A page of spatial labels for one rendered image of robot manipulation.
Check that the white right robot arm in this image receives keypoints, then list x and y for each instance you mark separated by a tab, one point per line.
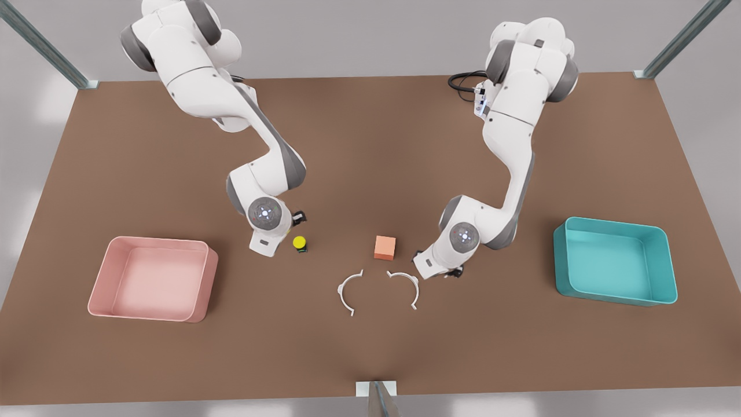
197	87

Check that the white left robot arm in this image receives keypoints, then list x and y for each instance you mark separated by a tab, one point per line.
521	127

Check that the yellow button with black base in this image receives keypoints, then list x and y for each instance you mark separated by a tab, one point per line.
299	243

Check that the pink storage box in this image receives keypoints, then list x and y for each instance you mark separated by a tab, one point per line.
153	279

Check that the blue storage box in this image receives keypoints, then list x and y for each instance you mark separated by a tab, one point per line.
615	260

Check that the white curved clip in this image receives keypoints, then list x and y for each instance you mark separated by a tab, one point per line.
412	286
343	292

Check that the orange cube block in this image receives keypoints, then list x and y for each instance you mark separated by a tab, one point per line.
384	247

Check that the silver frame post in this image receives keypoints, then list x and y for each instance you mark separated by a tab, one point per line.
43	46
680	37
379	399

